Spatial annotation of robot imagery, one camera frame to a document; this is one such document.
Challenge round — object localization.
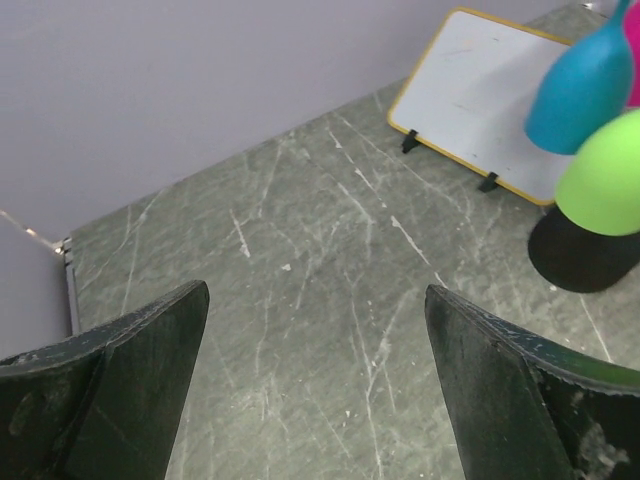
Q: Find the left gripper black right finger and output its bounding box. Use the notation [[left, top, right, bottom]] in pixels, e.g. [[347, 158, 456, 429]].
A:
[[425, 285, 639, 479]]

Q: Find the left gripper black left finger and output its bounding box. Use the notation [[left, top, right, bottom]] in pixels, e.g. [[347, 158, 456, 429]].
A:
[[1, 280, 209, 480]]

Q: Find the green plastic wine glass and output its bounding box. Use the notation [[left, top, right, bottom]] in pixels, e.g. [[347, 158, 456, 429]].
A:
[[555, 109, 640, 236]]

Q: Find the blue plastic wine glass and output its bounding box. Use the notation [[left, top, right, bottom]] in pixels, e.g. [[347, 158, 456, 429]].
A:
[[524, 1, 633, 155]]

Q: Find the pink plastic wine glass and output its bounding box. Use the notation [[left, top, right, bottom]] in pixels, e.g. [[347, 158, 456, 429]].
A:
[[623, 1, 640, 108]]

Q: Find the yellow framed whiteboard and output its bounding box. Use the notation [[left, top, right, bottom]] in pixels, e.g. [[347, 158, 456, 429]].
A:
[[387, 7, 571, 206]]

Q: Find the copper wire wine glass rack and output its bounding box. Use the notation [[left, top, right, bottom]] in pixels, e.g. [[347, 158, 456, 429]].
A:
[[527, 207, 639, 293]]

